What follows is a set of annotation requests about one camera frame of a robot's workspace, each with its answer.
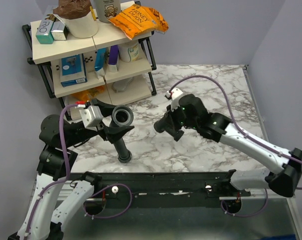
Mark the white skull cup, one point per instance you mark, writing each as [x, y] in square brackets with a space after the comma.
[107, 9]

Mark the grey white item lower shelf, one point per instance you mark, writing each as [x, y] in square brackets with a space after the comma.
[122, 85]

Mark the blue razor box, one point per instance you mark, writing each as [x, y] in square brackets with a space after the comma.
[72, 70]

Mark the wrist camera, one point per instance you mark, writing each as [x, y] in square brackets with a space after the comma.
[174, 95]
[91, 116]

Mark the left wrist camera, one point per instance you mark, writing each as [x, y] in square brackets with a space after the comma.
[91, 116]

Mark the grey tee pipe fitting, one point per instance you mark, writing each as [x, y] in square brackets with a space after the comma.
[165, 124]

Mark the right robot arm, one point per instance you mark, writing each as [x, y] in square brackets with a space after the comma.
[282, 167]

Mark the orange honey dijon chip bag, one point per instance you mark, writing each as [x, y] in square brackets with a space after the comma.
[137, 20]

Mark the blue white tube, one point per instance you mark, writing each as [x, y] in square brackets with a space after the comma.
[100, 63]

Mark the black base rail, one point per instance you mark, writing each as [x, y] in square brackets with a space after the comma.
[161, 190]

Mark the orange snack bag lower shelf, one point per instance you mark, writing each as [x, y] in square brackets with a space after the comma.
[87, 95]

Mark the teal white box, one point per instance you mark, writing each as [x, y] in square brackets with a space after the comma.
[43, 34]

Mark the purple white tube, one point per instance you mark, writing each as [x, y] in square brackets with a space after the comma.
[113, 61]

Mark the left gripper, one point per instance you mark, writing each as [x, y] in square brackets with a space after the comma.
[114, 134]

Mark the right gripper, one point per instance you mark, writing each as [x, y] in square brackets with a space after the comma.
[170, 116]

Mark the white yellow cup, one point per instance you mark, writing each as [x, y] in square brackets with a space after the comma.
[129, 51]

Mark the beige black shelf rack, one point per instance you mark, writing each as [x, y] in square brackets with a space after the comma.
[46, 57]

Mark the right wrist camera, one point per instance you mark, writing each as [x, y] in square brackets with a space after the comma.
[174, 95]

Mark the silver white box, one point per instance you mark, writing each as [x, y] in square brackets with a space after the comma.
[59, 31]

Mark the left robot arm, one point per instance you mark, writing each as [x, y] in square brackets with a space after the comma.
[77, 123]

